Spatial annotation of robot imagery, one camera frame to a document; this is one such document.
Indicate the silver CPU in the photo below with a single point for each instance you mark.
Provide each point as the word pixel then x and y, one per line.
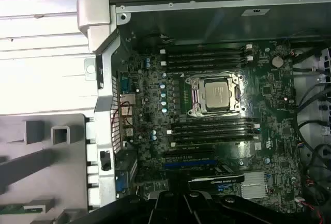
pixel 217 96

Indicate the silver coin battery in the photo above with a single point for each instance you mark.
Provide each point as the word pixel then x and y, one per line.
pixel 277 61

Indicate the RAM slot with white latches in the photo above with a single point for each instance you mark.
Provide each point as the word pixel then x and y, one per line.
pixel 207 48
pixel 172 144
pixel 207 60
pixel 214 129

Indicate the metal socket cover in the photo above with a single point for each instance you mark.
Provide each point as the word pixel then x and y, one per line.
pixel 197 97

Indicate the green motherboard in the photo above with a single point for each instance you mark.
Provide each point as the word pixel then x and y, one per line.
pixel 279 110

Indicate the grey metal drive cage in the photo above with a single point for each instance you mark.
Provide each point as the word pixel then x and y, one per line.
pixel 327 58

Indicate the black and grey PC case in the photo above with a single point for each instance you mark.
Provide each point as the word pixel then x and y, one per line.
pixel 103 92

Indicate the silver finned heat sink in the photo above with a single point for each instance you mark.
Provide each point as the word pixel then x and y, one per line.
pixel 253 185

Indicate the black Nvidia graphics card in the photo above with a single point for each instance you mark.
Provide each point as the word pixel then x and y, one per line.
pixel 214 181

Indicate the CPU socket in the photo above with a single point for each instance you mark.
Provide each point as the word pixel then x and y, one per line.
pixel 190 110

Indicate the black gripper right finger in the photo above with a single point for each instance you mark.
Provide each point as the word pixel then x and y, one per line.
pixel 196 208

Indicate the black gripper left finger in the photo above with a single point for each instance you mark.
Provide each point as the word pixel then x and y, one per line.
pixel 168 208

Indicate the grey parts rack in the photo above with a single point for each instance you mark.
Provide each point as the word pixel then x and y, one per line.
pixel 72 172

